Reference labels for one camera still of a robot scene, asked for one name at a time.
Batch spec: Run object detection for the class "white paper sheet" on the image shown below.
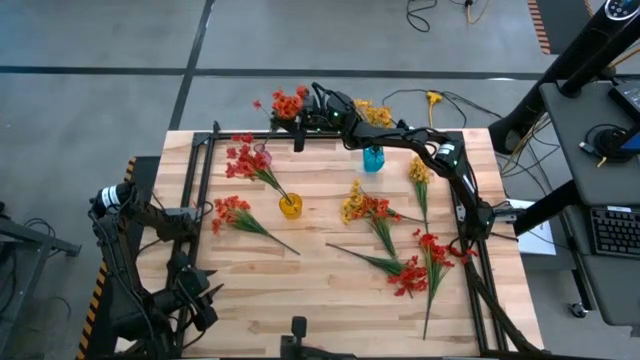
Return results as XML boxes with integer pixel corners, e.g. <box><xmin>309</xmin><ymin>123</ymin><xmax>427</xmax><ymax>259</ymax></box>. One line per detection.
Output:
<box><xmin>514</xmin><ymin>199</ymin><xmax>558</xmax><ymax>257</ymax></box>

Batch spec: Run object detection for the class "black keyboard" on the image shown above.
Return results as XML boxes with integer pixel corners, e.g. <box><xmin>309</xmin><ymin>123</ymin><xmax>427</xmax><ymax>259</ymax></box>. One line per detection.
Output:
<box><xmin>589</xmin><ymin>205</ymin><xmax>640</xmax><ymax>259</ymax></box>

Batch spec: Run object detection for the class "yellow glass vase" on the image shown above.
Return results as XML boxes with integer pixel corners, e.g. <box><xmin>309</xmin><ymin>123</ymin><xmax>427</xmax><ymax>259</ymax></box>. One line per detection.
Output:
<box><xmin>278</xmin><ymin>192</ymin><xmax>304</xmax><ymax>221</ymax></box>

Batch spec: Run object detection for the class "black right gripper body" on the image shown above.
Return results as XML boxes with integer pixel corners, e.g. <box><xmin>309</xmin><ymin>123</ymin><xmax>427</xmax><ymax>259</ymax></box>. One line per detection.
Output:
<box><xmin>302</xmin><ymin>92</ymin><xmax>336</xmax><ymax>132</ymax></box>

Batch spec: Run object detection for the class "grey desk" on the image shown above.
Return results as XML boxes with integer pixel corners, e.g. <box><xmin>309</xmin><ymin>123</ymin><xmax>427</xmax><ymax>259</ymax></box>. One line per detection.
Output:
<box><xmin>538</xmin><ymin>79</ymin><xmax>640</xmax><ymax>329</ymax></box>

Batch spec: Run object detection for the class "black clamp device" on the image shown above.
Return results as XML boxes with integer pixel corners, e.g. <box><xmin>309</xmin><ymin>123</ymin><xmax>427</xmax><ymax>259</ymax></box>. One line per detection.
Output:
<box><xmin>279</xmin><ymin>315</ymin><xmax>324</xmax><ymax>360</ymax></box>

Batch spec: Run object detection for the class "yellow and black cable bundle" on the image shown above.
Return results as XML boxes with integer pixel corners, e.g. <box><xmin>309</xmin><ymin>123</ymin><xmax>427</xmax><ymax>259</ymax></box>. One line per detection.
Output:
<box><xmin>499</xmin><ymin>112</ymin><xmax>561</xmax><ymax>179</ymax></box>

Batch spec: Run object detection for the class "grey metal cart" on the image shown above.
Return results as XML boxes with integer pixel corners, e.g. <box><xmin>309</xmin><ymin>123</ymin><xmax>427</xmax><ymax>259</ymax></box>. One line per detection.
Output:
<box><xmin>0</xmin><ymin>199</ymin><xmax>84</xmax><ymax>360</ymax></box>

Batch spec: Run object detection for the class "black round desk device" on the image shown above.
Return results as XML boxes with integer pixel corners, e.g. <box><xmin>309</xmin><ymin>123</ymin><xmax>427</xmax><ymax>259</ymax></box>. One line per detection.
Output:
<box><xmin>582</xmin><ymin>123</ymin><xmax>632</xmax><ymax>164</ymax></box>

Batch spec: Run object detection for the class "black tower fan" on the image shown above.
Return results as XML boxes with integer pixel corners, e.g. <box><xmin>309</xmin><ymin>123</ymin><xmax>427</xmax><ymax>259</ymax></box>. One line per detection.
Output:
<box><xmin>487</xmin><ymin>0</ymin><xmax>640</xmax><ymax>156</ymax></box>

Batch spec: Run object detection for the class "black desk pole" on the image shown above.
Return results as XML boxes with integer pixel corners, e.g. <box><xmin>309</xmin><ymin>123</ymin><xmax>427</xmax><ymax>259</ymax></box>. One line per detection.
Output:
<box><xmin>558</xmin><ymin>29</ymin><xmax>640</xmax><ymax>99</ymax></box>

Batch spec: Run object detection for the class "yellow floor cable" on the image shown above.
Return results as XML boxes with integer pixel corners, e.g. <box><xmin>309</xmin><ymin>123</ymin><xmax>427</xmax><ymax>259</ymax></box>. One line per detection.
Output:
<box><xmin>464</xmin><ymin>0</ymin><xmax>492</xmax><ymax>25</ymax></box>

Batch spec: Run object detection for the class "orange black hazard tape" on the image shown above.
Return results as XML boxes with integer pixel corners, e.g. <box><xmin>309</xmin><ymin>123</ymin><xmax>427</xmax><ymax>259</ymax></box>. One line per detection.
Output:
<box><xmin>525</xmin><ymin>0</ymin><xmax>553</xmax><ymax>55</ymax></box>

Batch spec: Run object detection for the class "yellow extension plug cable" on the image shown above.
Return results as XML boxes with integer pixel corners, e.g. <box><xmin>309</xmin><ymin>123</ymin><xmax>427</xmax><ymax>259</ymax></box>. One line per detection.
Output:
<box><xmin>425</xmin><ymin>89</ymin><xmax>444</xmax><ymax>129</ymax></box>

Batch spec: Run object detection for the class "pink glass vase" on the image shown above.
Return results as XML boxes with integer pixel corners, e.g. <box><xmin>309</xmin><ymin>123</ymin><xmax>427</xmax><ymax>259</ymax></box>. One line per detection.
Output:
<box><xmin>252</xmin><ymin>142</ymin><xmax>274</xmax><ymax>169</ymax></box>

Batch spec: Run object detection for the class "black laptop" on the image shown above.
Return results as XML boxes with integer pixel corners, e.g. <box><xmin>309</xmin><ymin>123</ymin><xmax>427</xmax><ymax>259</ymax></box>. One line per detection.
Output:
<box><xmin>607</xmin><ymin>79</ymin><xmax>640</xmax><ymax>121</ymax></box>

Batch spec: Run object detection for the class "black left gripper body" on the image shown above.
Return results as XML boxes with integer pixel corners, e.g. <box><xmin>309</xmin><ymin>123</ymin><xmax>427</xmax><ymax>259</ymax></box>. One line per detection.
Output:
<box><xmin>159</xmin><ymin>273</ymin><xmax>199</xmax><ymax>317</ymax></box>

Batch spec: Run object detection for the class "teal glass vase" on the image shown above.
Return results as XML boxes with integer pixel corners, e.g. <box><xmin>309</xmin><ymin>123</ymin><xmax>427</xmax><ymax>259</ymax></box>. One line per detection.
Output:
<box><xmin>362</xmin><ymin>144</ymin><xmax>386</xmax><ymax>174</ymax></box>

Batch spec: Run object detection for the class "black hazard-edged platform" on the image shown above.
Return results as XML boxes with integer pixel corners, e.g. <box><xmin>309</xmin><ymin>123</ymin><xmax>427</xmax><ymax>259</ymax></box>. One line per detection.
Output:
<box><xmin>74</xmin><ymin>155</ymin><xmax>162</xmax><ymax>360</ymax></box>

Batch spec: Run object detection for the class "black angled support beam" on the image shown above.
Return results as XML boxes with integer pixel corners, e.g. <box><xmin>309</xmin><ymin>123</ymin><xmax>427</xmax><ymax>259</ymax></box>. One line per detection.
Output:
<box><xmin>512</xmin><ymin>179</ymin><xmax>584</xmax><ymax>237</ymax></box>

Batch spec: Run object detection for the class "black floor cable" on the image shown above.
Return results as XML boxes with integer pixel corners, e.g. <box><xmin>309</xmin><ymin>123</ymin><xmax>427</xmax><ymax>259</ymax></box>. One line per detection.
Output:
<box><xmin>381</xmin><ymin>88</ymin><xmax>469</xmax><ymax>129</ymax></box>
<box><xmin>404</xmin><ymin>0</ymin><xmax>439</xmax><ymax>34</ymax></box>

